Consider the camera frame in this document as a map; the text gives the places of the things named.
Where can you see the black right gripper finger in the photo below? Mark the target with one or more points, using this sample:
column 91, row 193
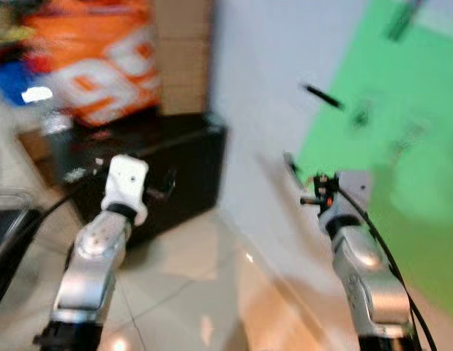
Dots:
column 293, row 168

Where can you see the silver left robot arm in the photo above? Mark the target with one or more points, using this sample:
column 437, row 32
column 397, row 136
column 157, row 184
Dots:
column 91, row 274

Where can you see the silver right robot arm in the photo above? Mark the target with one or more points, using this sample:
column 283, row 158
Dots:
column 369, row 278

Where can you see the black box cabinet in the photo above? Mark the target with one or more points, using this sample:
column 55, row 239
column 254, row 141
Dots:
column 178, row 164

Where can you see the clear grey bottle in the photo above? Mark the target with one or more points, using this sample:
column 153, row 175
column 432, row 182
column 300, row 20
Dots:
column 58, row 142

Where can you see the brown cardboard box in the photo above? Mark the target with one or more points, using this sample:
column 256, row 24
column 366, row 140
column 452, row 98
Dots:
column 184, row 58

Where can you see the orange and white bag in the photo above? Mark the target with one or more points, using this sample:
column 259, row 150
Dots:
column 94, row 51

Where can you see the black chair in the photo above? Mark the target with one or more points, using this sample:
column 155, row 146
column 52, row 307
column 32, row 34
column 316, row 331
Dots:
column 8, row 241

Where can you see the blue bag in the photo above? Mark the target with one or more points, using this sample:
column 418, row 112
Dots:
column 10, row 80

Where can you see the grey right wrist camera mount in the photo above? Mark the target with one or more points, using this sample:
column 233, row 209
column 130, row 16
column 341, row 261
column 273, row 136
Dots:
column 354, row 191

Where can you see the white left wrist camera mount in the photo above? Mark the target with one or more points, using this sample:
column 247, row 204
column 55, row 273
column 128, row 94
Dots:
column 126, row 183

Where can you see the black wall hook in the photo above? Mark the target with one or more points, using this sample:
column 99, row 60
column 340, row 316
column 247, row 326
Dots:
column 323, row 96

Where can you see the green wall sheet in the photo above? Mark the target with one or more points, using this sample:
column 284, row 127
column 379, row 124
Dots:
column 409, row 168

